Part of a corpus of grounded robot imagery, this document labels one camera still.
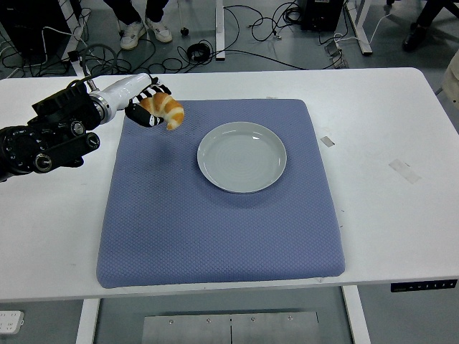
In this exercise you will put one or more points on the person's dark leg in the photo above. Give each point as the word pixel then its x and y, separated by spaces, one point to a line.
pixel 435 12

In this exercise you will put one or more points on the small grey tape piece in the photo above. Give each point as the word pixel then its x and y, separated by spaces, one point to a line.
pixel 327 141

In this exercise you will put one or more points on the croissant bread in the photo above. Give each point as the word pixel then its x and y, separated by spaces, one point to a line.
pixel 168 107

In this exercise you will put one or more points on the white table leg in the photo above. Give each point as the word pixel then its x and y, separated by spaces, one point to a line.
pixel 87 322
pixel 356 319

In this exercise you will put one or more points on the grey round plate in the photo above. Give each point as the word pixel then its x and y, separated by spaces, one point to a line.
pixel 241 159

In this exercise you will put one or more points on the blue quilted mat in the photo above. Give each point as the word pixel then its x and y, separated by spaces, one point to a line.
pixel 215 233

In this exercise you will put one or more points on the person's right white shoe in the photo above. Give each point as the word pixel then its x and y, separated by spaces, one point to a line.
pixel 132 35

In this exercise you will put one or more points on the person's right leg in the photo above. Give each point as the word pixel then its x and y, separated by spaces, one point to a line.
pixel 125 10

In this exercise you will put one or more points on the large grey tape piece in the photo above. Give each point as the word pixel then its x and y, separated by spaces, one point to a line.
pixel 405 171

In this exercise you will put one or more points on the grey metal floor pedal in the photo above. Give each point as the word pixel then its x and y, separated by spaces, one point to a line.
pixel 337 55

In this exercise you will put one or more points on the black table control panel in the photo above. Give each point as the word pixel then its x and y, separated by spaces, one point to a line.
pixel 423 285

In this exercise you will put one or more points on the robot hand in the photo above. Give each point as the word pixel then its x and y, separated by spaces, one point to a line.
pixel 125 87

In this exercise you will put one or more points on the person's left white shoe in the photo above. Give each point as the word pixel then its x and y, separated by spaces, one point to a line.
pixel 159 30

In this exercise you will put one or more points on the black equipment box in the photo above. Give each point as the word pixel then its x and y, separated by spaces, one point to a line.
pixel 319 14

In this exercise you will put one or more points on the white power strip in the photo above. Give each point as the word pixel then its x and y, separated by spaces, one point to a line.
pixel 10 321

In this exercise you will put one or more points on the person's left leg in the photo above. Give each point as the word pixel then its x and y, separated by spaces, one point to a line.
pixel 156 9

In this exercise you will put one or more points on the floor power strip with plugs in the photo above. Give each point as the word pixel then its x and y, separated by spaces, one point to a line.
pixel 77 61

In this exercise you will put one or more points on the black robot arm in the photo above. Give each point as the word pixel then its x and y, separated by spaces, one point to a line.
pixel 54 118

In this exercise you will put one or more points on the beige fabric object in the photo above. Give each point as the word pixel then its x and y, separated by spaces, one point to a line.
pixel 452 79

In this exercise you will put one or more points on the person's black shoe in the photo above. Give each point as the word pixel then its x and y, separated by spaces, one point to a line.
pixel 414 36

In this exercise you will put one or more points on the person's white shoe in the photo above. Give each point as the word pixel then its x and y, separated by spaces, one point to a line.
pixel 159 30
pixel 132 35

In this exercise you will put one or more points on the black caster wheel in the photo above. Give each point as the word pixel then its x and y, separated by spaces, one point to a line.
pixel 185 32

